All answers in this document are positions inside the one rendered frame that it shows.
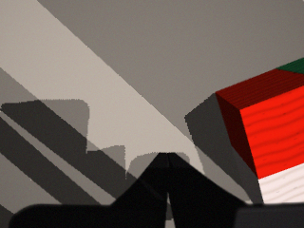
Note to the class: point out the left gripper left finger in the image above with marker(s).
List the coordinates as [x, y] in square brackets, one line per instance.
[142, 205]

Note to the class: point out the green cube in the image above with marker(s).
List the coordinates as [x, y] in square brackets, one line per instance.
[295, 66]

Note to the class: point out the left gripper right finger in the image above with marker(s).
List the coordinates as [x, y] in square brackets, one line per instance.
[197, 202]

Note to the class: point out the dark red cube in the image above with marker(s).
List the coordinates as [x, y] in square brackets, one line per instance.
[264, 118]

